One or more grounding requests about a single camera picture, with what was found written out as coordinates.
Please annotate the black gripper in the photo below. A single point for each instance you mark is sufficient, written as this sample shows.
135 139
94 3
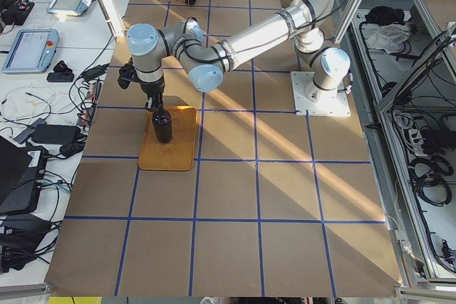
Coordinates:
152 88

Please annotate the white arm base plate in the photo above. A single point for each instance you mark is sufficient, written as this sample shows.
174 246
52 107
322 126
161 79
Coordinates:
309 100

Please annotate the white cloth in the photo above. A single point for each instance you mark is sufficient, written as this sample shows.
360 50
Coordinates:
390 38

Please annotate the black power adapter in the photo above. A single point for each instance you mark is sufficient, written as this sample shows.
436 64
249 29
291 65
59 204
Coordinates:
55 134

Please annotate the wooden tray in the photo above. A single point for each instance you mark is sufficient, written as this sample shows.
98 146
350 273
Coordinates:
176 155

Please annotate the teach pendant near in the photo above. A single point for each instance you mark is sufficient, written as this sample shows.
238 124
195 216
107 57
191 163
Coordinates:
32 51

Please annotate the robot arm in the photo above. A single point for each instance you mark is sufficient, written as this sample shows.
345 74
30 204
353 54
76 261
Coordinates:
298 20

